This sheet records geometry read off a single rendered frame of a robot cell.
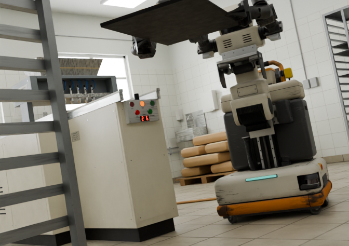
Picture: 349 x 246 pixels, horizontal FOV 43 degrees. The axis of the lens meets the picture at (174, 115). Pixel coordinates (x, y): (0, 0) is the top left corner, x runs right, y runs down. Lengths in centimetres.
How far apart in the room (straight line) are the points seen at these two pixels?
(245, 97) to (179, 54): 560
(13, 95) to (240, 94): 173
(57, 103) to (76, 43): 598
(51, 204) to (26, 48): 401
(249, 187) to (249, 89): 59
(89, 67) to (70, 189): 230
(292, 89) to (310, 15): 377
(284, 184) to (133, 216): 89
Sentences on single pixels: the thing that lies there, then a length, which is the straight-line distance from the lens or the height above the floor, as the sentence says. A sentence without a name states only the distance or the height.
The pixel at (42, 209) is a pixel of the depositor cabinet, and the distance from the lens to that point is 321.
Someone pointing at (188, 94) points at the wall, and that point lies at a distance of 804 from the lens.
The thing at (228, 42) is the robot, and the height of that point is 109.
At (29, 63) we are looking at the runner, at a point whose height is 78.
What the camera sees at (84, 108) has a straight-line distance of 296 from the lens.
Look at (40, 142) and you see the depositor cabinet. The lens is 313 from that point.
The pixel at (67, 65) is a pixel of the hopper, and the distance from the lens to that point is 340.
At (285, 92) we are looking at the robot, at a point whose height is 74.
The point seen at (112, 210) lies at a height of 20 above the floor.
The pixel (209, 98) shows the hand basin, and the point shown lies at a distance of 752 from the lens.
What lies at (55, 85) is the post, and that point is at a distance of 129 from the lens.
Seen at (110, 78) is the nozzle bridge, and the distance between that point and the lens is 352.
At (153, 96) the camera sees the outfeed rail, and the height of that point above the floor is 86.
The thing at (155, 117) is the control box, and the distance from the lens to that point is 276.
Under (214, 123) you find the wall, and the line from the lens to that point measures 763.
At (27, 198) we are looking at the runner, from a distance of 122.
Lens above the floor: 45
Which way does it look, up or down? 5 degrees up
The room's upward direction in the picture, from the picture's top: 10 degrees counter-clockwise
